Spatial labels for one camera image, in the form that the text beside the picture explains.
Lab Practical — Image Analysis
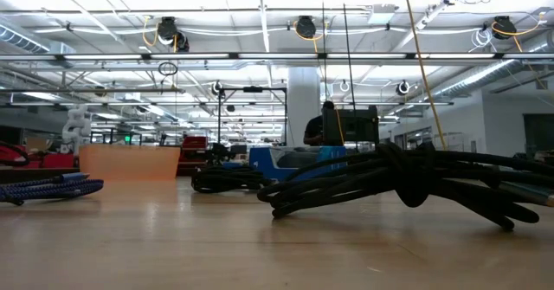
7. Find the black braided USB-C cable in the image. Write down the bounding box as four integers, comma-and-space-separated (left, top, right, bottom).
256, 140, 554, 232

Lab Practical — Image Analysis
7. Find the blue braided USB-C cable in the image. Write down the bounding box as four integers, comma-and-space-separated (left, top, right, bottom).
0, 172, 105, 207

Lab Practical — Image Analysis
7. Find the blue PlayStation controller box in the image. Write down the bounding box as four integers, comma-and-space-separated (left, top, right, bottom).
248, 145, 347, 183

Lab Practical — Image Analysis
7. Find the person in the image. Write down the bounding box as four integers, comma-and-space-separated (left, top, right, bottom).
302, 100, 337, 147

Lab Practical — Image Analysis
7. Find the white building column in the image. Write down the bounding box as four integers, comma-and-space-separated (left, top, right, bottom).
287, 67, 322, 147

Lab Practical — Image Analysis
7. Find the black monitor on stand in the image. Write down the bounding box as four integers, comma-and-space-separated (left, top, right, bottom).
322, 105, 381, 147

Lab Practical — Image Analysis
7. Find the long ceiling light strip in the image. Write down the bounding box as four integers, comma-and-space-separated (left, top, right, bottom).
0, 52, 554, 61

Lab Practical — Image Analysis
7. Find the red tool chest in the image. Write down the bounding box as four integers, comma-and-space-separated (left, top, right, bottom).
177, 135, 209, 177

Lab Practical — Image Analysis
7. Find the orange bag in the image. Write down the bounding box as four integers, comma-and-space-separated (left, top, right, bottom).
79, 144, 182, 182

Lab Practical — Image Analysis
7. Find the red crate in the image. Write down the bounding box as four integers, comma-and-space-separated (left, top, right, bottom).
0, 140, 80, 170

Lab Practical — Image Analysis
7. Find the black metal frame stand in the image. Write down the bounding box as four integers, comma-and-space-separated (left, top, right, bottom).
216, 86, 289, 147

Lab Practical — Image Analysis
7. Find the thin black power cable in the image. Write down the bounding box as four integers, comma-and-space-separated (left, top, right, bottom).
339, 0, 358, 109

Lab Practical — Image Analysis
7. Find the yellow hanging cable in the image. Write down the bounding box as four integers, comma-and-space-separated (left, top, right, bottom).
402, 0, 448, 151

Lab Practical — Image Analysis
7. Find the silver air duct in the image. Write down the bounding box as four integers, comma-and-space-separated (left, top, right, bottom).
0, 21, 77, 58
432, 29, 554, 101

